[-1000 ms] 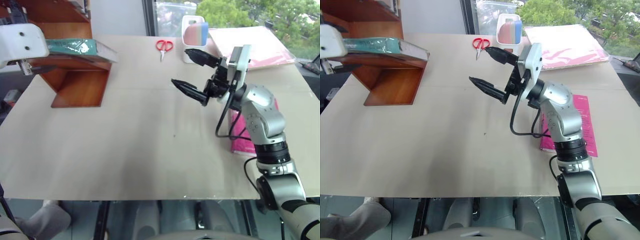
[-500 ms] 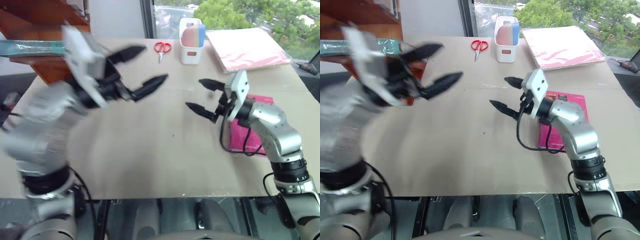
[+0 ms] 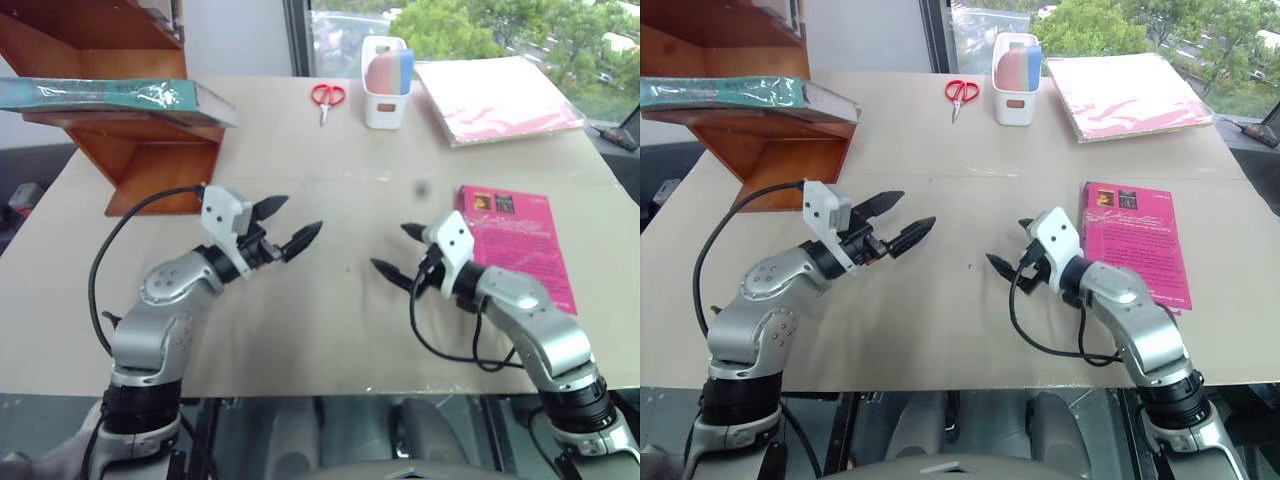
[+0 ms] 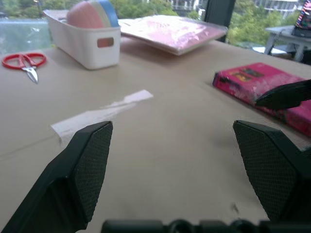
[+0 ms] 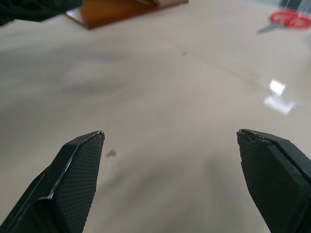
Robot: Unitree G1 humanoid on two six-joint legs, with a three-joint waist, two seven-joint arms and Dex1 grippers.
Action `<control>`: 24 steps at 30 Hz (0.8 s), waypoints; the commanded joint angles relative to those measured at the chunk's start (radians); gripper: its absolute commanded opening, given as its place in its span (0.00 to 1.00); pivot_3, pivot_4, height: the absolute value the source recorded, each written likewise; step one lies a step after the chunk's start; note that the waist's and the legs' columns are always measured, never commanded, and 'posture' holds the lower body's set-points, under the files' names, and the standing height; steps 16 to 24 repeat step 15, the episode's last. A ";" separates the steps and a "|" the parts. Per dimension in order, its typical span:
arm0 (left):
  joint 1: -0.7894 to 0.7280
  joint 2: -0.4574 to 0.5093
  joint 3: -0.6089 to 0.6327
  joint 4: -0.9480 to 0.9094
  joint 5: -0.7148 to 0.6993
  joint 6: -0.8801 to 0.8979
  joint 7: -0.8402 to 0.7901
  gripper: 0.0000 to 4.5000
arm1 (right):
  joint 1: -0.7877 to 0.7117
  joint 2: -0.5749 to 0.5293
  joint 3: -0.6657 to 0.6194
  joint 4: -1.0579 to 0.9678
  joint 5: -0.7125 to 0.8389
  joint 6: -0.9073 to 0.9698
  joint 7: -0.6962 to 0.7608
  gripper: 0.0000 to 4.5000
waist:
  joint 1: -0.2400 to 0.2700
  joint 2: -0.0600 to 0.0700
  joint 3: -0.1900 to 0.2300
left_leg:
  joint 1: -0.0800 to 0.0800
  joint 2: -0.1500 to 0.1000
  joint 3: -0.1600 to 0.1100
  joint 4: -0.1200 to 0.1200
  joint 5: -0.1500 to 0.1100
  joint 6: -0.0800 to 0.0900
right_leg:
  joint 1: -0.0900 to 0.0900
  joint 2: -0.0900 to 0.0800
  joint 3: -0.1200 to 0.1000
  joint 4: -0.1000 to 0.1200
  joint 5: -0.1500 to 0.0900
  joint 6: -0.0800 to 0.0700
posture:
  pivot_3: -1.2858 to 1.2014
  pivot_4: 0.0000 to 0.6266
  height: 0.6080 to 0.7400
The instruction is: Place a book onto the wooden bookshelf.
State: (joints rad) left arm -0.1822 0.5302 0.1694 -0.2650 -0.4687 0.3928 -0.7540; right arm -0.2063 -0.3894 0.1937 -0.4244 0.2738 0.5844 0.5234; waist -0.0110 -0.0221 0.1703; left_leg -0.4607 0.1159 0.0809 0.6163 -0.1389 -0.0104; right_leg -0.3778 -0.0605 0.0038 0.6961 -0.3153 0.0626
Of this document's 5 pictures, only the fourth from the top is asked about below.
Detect cream round disc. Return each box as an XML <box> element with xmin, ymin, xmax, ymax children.
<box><xmin>87</xmin><ymin>0</ymin><xmax>111</xmax><ymax>28</ymax></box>

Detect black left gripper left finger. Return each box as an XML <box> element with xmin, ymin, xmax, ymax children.
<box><xmin>0</xmin><ymin>120</ymin><xmax>114</xmax><ymax>233</ymax></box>

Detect pink round disc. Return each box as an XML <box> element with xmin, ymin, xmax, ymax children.
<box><xmin>66</xmin><ymin>1</ymin><xmax>104</xmax><ymax>29</ymax></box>

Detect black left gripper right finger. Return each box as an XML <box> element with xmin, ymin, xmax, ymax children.
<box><xmin>232</xmin><ymin>119</ymin><xmax>311</xmax><ymax>222</ymax></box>

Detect blue round disc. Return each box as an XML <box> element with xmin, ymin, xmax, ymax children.
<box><xmin>98</xmin><ymin>0</ymin><xmax>120</xmax><ymax>28</ymax></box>

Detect short white paper strip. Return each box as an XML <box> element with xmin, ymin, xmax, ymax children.
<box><xmin>100</xmin><ymin>89</ymin><xmax>154</xmax><ymax>109</ymax></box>

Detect red handled scissors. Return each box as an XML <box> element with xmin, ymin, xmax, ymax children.
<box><xmin>1</xmin><ymin>52</ymin><xmax>47</xmax><ymax>84</ymax></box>

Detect colourful striped object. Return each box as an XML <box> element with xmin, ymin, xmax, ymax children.
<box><xmin>291</xmin><ymin>0</ymin><xmax>311</xmax><ymax>38</ymax></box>

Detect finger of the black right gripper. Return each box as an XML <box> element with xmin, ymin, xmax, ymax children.
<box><xmin>256</xmin><ymin>79</ymin><xmax>311</xmax><ymax>110</ymax></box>

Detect pink hardcover book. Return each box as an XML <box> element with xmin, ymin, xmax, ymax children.
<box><xmin>212</xmin><ymin>62</ymin><xmax>311</xmax><ymax>138</ymax></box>

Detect white plastic storage bin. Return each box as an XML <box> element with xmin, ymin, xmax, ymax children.
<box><xmin>43</xmin><ymin>9</ymin><xmax>121</xmax><ymax>70</ymax></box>

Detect dark window pillar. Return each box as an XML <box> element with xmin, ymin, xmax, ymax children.
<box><xmin>203</xmin><ymin>0</ymin><xmax>237</xmax><ymax>28</ymax></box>

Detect long white paper strip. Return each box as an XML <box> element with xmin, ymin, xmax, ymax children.
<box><xmin>50</xmin><ymin>103</ymin><xmax>137</xmax><ymax>148</ymax></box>

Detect grey side table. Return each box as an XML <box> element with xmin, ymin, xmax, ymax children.
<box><xmin>264</xmin><ymin>25</ymin><xmax>311</xmax><ymax>64</ymax></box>

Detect pink paper stack in plastic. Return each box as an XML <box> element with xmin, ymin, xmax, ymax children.
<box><xmin>118</xmin><ymin>15</ymin><xmax>228</xmax><ymax>56</ymax></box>

